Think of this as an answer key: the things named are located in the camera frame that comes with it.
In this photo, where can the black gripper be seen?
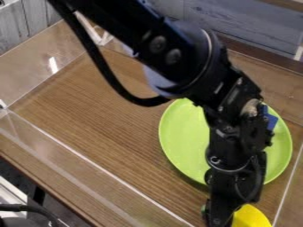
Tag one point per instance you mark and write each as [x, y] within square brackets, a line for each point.
[232, 188]

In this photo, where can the yellow toy banana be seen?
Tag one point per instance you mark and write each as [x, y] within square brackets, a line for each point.
[239, 216]

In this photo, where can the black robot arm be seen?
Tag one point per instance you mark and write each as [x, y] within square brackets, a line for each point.
[190, 68]

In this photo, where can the green plate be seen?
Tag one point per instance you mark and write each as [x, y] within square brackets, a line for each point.
[184, 135]

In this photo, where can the blue star-shaped block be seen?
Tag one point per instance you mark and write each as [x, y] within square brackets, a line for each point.
[270, 114]

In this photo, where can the clear acrylic front wall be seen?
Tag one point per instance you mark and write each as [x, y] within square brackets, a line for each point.
[96, 194]

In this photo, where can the clear acrylic corner bracket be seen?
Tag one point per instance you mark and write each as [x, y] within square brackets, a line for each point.
[100, 36]

